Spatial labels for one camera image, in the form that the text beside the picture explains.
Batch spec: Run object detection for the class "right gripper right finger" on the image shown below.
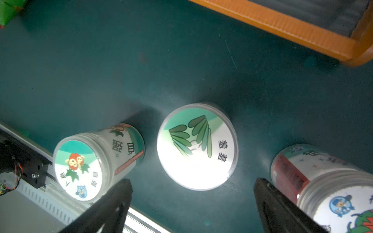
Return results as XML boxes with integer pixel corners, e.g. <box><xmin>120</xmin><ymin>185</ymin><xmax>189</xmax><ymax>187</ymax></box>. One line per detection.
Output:
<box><xmin>254</xmin><ymin>178</ymin><xmax>330</xmax><ymax>233</ymax></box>

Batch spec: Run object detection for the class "orange fruit label jar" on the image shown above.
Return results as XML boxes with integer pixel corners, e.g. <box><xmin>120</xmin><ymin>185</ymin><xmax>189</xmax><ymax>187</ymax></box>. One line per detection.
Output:
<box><xmin>53</xmin><ymin>123</ymin><xmax>145</xmax><ymax>203</ymax></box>

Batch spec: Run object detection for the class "orange wooden tiered shelf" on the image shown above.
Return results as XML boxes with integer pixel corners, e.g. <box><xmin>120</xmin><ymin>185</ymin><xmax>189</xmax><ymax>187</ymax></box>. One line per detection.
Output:
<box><xmin>195</xmin><ymin>1</ymin><xmax>373</xmax><ymax>67</ymax></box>

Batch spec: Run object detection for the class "green leaf label jar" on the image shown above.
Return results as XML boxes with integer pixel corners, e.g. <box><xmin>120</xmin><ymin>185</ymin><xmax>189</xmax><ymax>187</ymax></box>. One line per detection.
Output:
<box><xmin>156</xmin><ymin>103</ymin><xmax>239</xmax><ymax>191</ymax></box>

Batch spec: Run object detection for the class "tomato label seed jar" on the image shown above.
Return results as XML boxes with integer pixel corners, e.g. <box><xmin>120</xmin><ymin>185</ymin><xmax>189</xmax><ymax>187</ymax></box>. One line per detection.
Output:
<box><xmin>271</xmin><ymin>144</ymin><xmax>373</xmax><ymax>233</ymax></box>

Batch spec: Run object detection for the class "green snack packet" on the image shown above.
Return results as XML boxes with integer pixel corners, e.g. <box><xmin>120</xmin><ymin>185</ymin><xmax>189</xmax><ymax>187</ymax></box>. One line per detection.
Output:
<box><xmin>0</xmin><ymin>0</ymin><xmax>28</xmax><ymax>29</ymax></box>

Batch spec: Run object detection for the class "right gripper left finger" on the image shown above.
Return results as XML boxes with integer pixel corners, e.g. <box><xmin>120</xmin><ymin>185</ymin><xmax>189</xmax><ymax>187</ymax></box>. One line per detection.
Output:
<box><xmin>61</xmin><ymin>179</ymin><xmax>133</xmax><ymax>233</ymax></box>

